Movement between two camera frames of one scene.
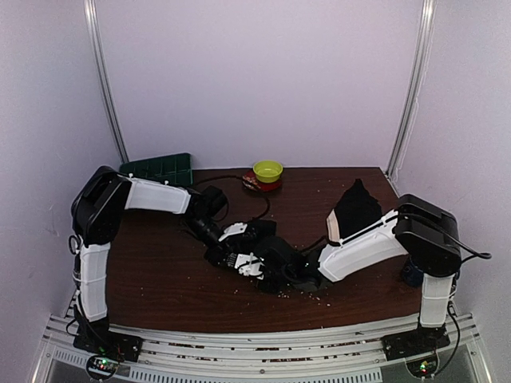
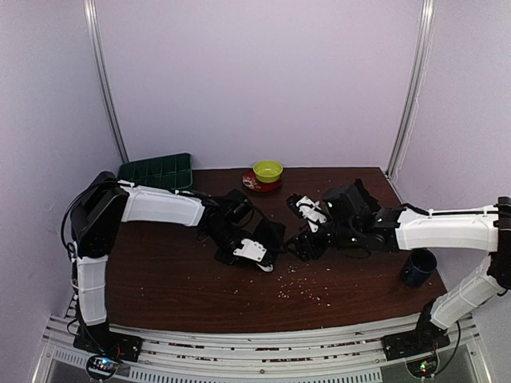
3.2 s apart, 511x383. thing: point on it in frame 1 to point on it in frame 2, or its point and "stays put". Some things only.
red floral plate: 250,180 stays put
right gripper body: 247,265 to 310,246
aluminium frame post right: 421,69 stays put
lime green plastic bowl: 267,171 stays put
